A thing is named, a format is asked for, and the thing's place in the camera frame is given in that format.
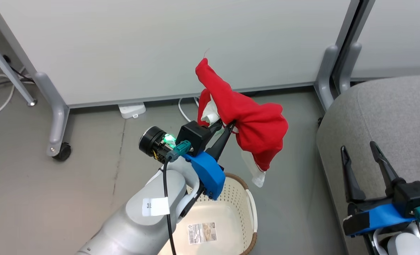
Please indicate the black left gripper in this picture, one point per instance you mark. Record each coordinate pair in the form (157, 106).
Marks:
(152, 141)

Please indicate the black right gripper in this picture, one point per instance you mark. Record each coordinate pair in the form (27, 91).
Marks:
(373, 204)

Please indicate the white power strip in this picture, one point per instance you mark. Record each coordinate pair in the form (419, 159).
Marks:
(132, 110)

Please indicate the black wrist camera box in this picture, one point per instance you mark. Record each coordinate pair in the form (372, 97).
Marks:
(413, 196)
(194, 136)

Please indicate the narrow white partition panel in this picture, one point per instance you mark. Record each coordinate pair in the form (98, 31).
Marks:
(401, 35)

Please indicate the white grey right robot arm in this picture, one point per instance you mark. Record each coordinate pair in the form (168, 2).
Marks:
(404, 246)

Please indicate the grey partition foot with wheel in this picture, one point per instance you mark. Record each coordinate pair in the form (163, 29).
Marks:
(59, 117)

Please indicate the blue left camera mount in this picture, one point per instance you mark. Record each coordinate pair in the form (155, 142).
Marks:
(208, 173)

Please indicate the grey fabric sofa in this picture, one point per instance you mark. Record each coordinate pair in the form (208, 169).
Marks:
(390, 117)

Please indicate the grey metal table leg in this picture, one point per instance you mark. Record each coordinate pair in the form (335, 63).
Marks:
(7, 71)

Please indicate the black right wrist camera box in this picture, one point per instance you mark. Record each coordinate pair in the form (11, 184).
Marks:
(413, 196)

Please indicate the black caster wheel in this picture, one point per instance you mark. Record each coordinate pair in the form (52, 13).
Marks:
(63, 152)

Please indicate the red and white garment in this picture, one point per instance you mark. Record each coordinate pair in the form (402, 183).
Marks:
(252, 120)

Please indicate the paper label sticker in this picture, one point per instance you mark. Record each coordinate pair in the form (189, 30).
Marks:
(202, 233)

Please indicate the beige perforated laundry basket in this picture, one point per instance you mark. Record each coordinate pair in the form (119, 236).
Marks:
(231, 202)

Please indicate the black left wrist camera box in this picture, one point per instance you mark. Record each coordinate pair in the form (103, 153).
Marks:
(194, 136)

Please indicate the small black caster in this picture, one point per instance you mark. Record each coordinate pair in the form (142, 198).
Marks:
(319, 122)

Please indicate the large white partition panel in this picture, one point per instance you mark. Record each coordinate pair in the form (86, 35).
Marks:
(160, 46)

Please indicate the white paper tag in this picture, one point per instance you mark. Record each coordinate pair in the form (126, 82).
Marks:
(156, 207)

